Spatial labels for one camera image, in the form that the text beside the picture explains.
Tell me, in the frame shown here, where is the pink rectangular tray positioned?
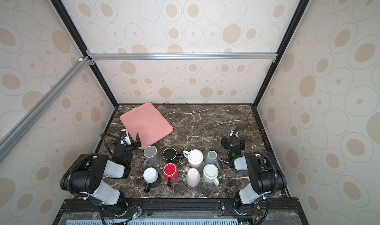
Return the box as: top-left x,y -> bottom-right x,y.
120,103 -> 173,150

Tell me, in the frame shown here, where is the light grey mug white inside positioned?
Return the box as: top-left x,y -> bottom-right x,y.
205,150 -> 221,170

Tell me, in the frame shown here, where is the white mug red inside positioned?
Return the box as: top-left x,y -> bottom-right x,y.
203,164 -> 220,186

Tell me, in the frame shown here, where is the white teapot-like mug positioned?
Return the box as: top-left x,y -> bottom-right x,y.
183,149 -> 204,169

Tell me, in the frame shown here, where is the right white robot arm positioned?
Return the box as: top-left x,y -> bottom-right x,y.
221,136 -> 287,210

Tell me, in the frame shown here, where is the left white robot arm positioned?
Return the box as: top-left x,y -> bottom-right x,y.
60,130 -> 142,210

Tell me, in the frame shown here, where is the dark grey upside-down mug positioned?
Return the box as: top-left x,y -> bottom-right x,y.
143,145 -> 160,169

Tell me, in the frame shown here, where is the black upside-down mug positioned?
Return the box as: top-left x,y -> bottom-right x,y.
162,147 -> 184,165

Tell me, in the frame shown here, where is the black mug white base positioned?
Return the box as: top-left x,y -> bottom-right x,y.
143,167 -> 161,192

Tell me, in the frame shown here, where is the red upside-down mug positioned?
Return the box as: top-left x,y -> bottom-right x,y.
162,163 -> 179,187

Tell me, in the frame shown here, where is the pink upside-down mug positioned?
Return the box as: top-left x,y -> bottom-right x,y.
185,167 -> 200,187

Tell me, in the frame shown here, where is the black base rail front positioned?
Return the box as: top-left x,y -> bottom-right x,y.
53,198 -> 308,225

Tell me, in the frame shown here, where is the silver rail back wall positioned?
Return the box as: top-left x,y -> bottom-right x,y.
89,52 -> 277,61

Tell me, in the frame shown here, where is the silver rail wall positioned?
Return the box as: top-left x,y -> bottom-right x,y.
1,56 -> 90,161
89,52 -> 277,61

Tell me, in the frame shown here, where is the silver rail left wall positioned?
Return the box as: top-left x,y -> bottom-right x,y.
1,56 -> 90,161

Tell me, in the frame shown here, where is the black frame post right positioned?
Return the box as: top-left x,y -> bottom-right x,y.
253,0 -> 310,108

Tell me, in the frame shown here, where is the black frame post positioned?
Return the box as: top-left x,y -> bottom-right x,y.
50,0 -> 119,108
253,0 -> 310,108

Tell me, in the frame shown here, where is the black frame post left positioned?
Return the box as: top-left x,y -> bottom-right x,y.
50,0 -> 119,108

